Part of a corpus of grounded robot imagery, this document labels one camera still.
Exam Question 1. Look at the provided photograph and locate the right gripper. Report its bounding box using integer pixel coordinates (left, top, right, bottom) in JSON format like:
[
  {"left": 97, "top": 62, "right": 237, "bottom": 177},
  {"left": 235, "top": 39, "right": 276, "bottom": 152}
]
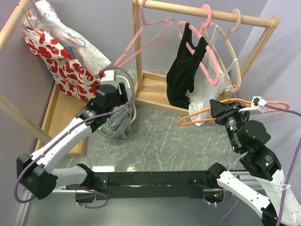
[{"left": 207, "top": 98, "right": 246, "bottom": 150}]

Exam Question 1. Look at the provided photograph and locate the white sheer tank top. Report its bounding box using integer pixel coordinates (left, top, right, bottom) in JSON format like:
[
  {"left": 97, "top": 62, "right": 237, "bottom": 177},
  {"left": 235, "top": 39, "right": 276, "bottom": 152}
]
[{"left": 188, "top": 24, "right": 238, "bottom": 127}]

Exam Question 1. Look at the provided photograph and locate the pink plastic hanger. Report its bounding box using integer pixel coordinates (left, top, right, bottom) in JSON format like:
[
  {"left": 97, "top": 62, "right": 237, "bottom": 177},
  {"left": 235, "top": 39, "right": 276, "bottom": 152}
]
[{"left": 187, "top": 4, "right": 220, "bottom": 86}]

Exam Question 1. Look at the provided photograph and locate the black tank top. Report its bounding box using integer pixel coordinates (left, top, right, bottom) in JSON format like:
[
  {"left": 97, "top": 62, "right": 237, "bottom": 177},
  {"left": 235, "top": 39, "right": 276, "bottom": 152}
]
[{"left": 166, "top": 23, "right": 205, "bottom": 109}]

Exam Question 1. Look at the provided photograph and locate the orange plastic hanger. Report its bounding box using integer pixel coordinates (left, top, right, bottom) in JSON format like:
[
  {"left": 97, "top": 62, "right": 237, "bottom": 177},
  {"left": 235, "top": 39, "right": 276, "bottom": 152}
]
[{"left": 177, "top": 87, "right": 291, "bottom": 127}]

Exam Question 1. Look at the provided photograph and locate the thin pink wire hanger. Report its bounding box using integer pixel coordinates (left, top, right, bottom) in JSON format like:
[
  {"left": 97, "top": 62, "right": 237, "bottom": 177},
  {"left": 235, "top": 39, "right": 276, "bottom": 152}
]
[{"left": 114, "top": 0, "right": 175, "bottom": 68}]

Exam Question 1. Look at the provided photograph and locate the beige wooden hanger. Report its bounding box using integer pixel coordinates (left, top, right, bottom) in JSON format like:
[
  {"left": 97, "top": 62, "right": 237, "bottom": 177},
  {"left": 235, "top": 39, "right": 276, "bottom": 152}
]
[{"left": 204, "top": 8, "right": 242, "bottom": 94}]

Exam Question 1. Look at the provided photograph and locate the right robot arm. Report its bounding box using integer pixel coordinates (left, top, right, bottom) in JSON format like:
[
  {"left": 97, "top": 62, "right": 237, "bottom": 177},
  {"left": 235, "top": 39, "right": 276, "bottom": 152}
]
[{"left": 206, "top": 97, "right": 301, "bottom": 226}]

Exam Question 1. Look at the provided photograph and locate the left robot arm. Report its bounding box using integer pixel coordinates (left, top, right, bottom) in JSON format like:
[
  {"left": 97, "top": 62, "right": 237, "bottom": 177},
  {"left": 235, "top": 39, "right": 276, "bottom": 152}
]
[{"left": 16, "top": 82, "right": 135, "bottom": 199}]

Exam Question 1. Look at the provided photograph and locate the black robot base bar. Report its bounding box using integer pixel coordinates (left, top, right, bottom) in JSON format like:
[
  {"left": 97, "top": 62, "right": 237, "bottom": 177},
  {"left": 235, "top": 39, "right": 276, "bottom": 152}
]
[{"left": 65, "top": 163, "right": 233, "bottom": 201}]

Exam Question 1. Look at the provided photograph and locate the white plastic laundry basket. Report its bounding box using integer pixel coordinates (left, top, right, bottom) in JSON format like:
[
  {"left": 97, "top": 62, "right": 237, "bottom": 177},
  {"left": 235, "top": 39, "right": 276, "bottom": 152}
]
[{"left": 117, "top": 75, "right": 137, "bottom": 124}]

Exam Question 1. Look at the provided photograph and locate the right wooden clothes rack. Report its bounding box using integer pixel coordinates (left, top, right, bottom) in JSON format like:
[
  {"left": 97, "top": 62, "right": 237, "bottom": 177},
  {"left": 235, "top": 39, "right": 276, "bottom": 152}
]
[{"left": 130, "top": 0, "right": 280, "bottom": 116}]

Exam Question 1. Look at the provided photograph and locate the wooden clothes rack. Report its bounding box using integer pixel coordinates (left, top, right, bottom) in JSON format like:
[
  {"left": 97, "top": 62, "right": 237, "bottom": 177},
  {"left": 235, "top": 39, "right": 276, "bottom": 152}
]
[
  {"left": 0, "top": 0, "right": 91, "bottom": 156},
  {"left": 130, "top": 0, "right": 280, "bottom": 116}
]

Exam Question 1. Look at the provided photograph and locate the red floral white garment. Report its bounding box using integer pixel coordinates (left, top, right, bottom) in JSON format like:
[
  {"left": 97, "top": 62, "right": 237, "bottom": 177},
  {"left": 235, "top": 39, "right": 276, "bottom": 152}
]
[{"left": 23, "top": 24, "right": 99, "bottom": 102}]

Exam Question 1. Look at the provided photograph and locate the left wooden clothes rack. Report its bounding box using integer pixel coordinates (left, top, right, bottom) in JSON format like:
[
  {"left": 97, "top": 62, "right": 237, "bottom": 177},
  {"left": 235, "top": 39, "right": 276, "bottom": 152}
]
[{"left": 0, "top": 0, "right": 91, "bottom": 156}]

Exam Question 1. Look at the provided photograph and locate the white pale pink garment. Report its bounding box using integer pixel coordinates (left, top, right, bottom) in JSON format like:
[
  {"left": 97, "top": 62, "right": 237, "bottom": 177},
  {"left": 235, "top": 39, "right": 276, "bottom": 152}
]
[{"left": 27, "top": 0, "right": 111, "bottom": 76}]

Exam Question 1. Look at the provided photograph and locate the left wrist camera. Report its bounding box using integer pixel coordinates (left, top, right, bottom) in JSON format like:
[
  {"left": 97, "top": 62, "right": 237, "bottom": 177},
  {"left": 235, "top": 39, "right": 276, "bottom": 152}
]
[{"left": 100, "top": 70, "right": 117, "bottom": 87}]

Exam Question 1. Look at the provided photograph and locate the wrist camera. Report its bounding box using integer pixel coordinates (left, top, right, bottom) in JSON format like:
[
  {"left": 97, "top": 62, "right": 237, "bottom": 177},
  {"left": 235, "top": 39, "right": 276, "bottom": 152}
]
[
  {"left": 100, "top": 70, "right": 117, "bottom": 87},
  {"left": 239, "top": 96, "right": 268, "bottom": 115}
]

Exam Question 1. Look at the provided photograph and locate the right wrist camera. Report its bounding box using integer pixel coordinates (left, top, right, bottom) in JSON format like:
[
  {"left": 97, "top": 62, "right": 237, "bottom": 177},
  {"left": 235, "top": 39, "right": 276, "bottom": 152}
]
[{"left": 239, "top": 96, "right": 268, "bottom": 115}]

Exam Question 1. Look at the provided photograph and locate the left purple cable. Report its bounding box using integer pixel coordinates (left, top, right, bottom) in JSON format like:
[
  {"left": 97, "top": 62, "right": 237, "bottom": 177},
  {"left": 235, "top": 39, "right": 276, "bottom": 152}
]
[{"left": 14, "top": 67, "right": 135, "bottom": 203}]

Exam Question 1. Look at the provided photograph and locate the purple cable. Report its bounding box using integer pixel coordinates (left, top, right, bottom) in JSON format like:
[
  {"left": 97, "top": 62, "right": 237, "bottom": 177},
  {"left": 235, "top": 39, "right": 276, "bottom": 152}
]
[
  {"left": 14, "top": 67, "right": 135, "bottom": 203},
  {"left": 217, "top": 103, "right": 301, "bottom": 226}
]

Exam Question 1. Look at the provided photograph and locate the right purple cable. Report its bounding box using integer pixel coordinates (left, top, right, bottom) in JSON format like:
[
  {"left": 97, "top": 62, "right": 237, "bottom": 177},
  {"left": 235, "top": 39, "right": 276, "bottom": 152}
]
[{"left": 217, "top": 103, "right": 301, "bottom": 226}]

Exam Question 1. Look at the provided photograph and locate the blue wire hanger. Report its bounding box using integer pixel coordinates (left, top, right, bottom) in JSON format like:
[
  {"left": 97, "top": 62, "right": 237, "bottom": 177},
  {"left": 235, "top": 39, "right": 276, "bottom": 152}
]
[{"left": 31, "top": 0, "right": 87, "bottom": 47}]

